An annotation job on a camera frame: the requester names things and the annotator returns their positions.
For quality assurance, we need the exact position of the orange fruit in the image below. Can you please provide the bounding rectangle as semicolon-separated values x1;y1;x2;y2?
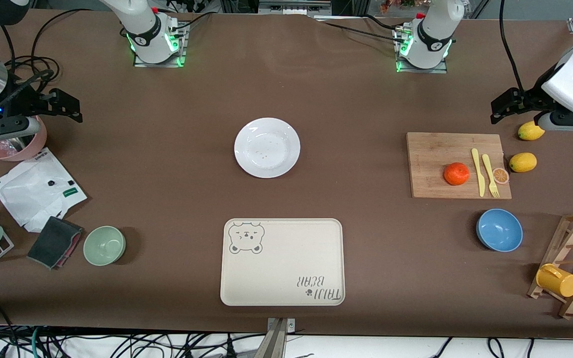
443;162;471;186

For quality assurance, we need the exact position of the white round plate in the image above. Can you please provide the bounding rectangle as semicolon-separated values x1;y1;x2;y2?
234;117;301;179

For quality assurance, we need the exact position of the yellow lemon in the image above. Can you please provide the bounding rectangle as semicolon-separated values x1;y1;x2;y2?
509;152;538;173
518;121;546;141

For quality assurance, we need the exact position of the pink bowl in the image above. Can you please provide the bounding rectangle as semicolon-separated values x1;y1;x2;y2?
0;117;48;162

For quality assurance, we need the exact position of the yellow plastic fork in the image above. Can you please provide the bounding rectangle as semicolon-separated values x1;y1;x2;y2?
481;154;500;198

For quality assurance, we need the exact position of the yellow plastic knife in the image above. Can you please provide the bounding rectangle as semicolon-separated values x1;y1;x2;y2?
471;148;486;197

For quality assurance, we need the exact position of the white plastic bag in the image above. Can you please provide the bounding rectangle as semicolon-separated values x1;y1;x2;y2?
0;148;88;233

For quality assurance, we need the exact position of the wooden cutting board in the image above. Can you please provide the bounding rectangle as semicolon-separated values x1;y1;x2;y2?
406;132;512;200

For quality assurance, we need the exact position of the blue bowl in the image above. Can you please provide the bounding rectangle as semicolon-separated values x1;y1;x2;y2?
476;208;524;253

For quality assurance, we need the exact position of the dark grey cloth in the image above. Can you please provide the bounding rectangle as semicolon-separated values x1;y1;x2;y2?
27;216;84;270

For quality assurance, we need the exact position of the wooden peg rack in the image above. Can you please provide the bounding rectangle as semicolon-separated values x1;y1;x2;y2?
527;210;573;320

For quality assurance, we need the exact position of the green bowl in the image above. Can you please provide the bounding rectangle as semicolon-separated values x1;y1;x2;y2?
83;226;126;267

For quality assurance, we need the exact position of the orange red decoration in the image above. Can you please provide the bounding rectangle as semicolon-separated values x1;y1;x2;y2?
380;0;419;13

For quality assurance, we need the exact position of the yellow cup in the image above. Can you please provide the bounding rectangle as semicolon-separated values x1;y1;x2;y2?
536;264;573;298

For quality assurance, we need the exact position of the cream tray with bear print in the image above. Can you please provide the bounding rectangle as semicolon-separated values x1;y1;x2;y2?
220;218;346;307

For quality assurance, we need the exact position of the black coiled cable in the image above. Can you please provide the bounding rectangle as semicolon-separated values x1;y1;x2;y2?
0;9;96;120

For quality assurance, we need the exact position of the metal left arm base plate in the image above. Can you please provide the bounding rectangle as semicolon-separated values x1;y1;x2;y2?
393;25;449;74

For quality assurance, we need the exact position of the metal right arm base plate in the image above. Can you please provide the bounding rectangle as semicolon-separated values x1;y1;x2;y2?
133;22;188;68

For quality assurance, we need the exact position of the black cable between arm bases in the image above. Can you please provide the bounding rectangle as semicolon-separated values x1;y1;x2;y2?
315;14;409;41

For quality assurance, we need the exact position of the aluminium frame with grey box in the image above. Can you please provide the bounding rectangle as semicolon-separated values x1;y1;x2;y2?
219;0;369;16

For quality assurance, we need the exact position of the green cable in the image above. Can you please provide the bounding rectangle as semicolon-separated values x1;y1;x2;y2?
30;326;44;358

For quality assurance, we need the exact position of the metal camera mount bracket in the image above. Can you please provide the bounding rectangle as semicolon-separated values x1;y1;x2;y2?
266;317;296;358

